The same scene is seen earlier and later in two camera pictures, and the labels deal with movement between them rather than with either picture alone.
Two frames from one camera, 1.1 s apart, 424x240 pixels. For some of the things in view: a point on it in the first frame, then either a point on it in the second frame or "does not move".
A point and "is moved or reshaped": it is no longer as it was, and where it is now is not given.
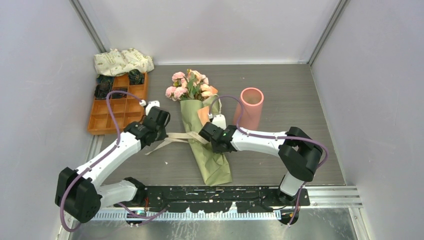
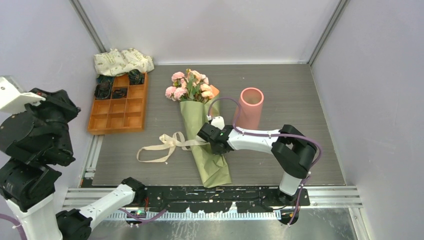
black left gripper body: x=161 y=133 -> x=60 y=110
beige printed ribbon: x=188 y=136 is moved or reshaped
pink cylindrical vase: x=252 y=99 does not move
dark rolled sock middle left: x=102 y=89 does not move
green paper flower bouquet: x=199 y=103 does not move
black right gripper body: x=216 y=149 does not move
